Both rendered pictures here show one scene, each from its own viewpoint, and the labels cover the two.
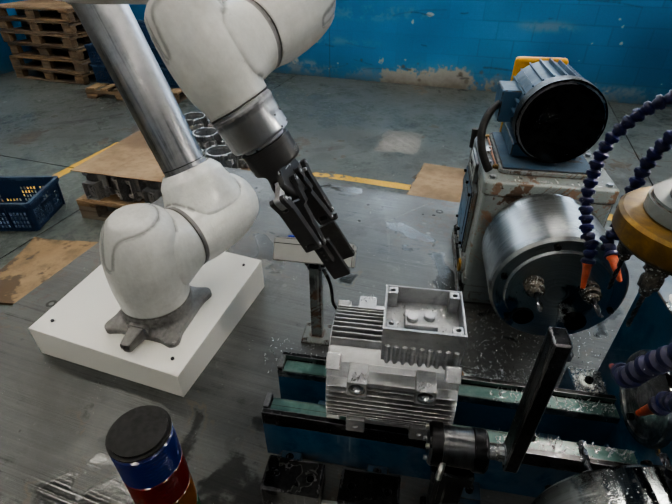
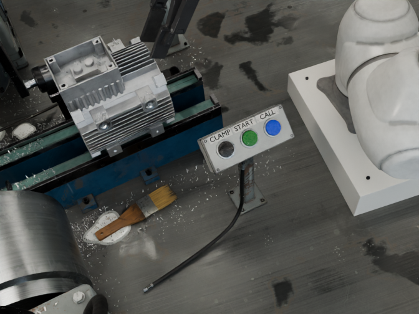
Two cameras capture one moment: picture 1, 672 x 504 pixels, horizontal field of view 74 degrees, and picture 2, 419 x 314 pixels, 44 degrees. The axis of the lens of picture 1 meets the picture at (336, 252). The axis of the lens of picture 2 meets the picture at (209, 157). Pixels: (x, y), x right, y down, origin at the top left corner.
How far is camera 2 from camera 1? 130 cm
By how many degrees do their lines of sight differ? 85
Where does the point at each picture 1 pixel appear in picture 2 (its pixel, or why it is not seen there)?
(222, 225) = (355, 97)
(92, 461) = (289, 38)
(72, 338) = not seen: hidden behind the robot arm
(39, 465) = (313, 21)
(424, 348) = (75, 58)
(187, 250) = (344, 60)
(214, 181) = (389, 78)
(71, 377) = not seen: hidden behind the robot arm
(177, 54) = not seen: outside the picture
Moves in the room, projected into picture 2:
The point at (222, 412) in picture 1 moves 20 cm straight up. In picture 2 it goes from (251, 99) to (250, 44)
